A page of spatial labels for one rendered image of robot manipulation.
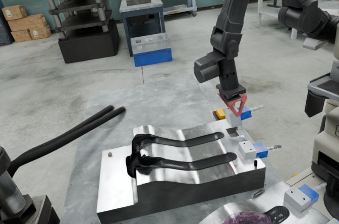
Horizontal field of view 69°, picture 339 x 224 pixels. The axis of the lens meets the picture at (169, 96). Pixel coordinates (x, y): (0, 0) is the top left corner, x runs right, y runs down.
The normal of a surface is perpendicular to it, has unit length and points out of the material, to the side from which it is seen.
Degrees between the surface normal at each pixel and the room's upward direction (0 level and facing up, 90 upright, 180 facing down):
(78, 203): 0
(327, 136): 8
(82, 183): 0
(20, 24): 87
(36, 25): 85
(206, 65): 96
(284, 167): 0
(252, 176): 90
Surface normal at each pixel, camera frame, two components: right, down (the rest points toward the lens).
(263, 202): -0.12, -0.86
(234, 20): 0.38, 0.27
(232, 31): 0.35, 0.51
